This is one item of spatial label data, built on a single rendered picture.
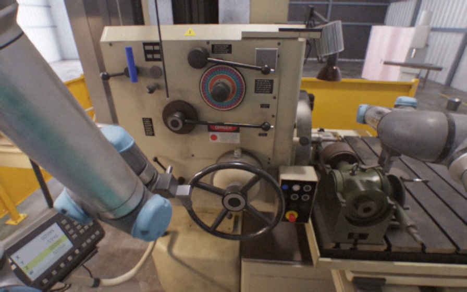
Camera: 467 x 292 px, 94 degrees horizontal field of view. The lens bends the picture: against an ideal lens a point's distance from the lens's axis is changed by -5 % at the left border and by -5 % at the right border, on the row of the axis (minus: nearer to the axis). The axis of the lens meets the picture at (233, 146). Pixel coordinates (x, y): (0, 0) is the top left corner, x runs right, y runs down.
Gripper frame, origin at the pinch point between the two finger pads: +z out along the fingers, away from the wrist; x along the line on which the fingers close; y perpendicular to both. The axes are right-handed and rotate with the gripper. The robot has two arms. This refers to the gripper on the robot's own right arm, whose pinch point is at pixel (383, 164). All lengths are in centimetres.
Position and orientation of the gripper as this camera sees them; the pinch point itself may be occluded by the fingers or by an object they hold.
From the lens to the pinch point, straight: 124.9
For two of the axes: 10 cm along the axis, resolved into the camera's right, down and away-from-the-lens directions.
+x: -2.4, 4.6, -8.5
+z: 0.0, 8.8, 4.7
